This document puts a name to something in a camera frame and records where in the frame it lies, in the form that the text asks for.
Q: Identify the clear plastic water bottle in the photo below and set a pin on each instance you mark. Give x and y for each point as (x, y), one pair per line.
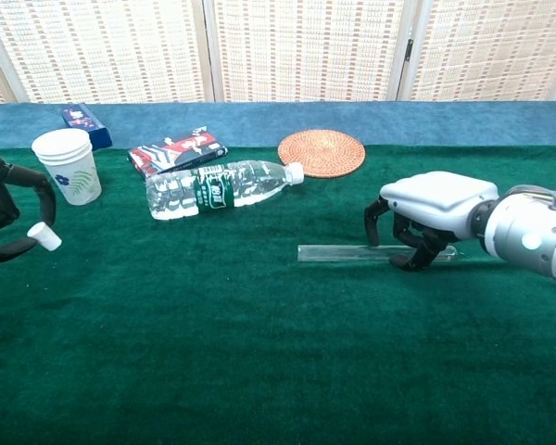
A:
(180, 192)

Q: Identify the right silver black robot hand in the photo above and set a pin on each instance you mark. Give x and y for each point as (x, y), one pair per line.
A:
(440, 199)

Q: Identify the red black white box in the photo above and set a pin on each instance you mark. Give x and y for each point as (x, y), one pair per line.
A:
(167, 150)

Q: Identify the blue patterned box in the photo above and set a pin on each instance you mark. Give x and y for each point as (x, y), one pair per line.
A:
(90, 125)

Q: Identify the blue table cloth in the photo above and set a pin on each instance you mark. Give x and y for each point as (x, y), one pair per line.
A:
(398, 123)

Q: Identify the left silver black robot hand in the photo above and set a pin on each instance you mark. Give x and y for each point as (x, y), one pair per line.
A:
(0, 199)

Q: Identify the white paper cup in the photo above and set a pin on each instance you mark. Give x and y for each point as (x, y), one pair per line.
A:
(69, 162)

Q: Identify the dark green table cloth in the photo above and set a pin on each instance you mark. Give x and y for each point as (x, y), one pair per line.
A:
(259, 347)

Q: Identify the small white stopper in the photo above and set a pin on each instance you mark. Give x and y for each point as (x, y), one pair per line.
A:
(46, 236)

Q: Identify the round woven orange coaster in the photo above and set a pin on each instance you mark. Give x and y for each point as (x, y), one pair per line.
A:
(322, 153)

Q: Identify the clear glass tube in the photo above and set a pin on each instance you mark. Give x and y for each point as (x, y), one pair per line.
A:
(343, 254)

